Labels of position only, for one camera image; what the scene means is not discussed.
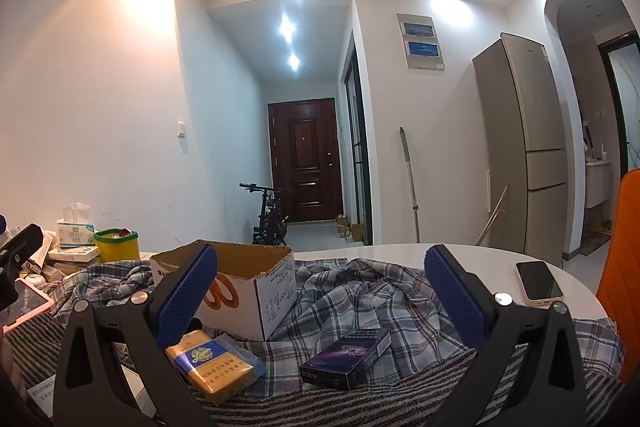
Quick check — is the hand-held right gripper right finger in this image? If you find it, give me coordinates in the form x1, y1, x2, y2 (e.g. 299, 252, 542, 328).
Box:
424, 244, 587, 427

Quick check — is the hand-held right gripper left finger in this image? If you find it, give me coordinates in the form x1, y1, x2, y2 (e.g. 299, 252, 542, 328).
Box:
52, 241, 221, 427

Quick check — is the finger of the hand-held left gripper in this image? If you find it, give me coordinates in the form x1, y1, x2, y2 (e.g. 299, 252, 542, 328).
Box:
0, 223, 45, 270

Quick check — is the yellow blue cigarette pack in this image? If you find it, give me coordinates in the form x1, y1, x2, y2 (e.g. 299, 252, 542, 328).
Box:
165, 329, 258, 406

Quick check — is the cardboard box with orange print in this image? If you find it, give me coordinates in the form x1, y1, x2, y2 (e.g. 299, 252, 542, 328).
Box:
150, 239, 297, 343

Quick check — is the pile of white flat boxes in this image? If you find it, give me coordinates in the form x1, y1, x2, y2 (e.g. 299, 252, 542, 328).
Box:
25, 229, 101, 282

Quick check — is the white tissue box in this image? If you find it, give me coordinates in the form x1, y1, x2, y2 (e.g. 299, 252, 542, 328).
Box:
56, 203, 96, 249

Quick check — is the yellow container with green rim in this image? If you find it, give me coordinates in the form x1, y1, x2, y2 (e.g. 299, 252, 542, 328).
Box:
94, 228, 141, 264

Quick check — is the smartphone with cream case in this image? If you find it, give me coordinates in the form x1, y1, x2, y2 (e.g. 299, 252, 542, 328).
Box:
515, 260, 564, 309

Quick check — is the light blue packet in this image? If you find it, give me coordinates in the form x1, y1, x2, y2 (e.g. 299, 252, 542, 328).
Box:
215, 334, 267, 380

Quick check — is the wooden broom stick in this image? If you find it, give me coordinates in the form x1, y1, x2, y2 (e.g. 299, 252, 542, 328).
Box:
474, 183, 511, 247

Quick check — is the blue plaid shirt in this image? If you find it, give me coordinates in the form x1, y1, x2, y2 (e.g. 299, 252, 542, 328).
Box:
55, 257, 626, 388

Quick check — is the black bicycle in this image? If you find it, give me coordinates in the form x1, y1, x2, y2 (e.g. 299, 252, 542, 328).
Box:
239, 182, 292, 245

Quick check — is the dark purple cigarette box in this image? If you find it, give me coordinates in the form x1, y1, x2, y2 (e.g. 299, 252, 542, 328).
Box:
299, 327, 392, 392

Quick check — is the brown doormat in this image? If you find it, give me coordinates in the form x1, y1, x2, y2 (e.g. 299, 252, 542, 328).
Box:
580, 232, 612, 256

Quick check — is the grey striped blanket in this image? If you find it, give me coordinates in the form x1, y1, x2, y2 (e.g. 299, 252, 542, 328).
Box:
0, 312, 628, 427

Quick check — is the orange chair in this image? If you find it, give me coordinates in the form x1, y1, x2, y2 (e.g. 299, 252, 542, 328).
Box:
595, 169, 640, 385

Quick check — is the beige refrigerator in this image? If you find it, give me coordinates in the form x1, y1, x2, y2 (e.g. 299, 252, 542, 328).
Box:
472, 32, 569, 260

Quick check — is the black framed glass door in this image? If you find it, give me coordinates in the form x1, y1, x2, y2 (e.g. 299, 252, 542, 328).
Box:
341, 32, 373, 245

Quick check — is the dark brown entrance door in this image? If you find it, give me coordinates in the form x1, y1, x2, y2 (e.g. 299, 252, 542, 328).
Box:
267, 99, 343, 224

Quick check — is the white bathroom cabinet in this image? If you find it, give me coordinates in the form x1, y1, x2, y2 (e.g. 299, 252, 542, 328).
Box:
582, 159, 612, 208

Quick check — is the dark framed patterned glass door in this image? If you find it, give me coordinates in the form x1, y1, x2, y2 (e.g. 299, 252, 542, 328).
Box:
600, 34, 640, 182

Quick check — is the metal mop handle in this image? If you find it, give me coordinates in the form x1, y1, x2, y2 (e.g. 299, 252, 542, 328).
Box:
399, 127, 421, 244

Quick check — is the grey wall electrical panel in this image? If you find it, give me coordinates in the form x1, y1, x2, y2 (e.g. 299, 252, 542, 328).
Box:
397, 13, 446, 70

